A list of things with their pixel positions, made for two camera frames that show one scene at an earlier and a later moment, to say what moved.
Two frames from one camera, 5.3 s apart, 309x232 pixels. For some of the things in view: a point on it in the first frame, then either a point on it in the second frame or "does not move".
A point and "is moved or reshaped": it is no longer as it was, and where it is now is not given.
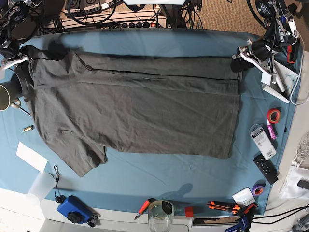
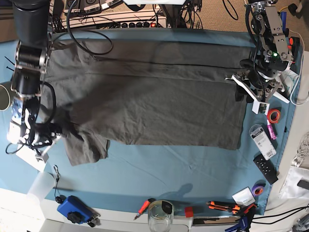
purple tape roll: [258, 189] does not move
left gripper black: [9, 47] → [37, 135]
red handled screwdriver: [144, 207] does not move
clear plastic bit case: [264, 143] does not move
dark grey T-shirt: [180, 106] is moved or reshaped
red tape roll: [269, 114] does not move
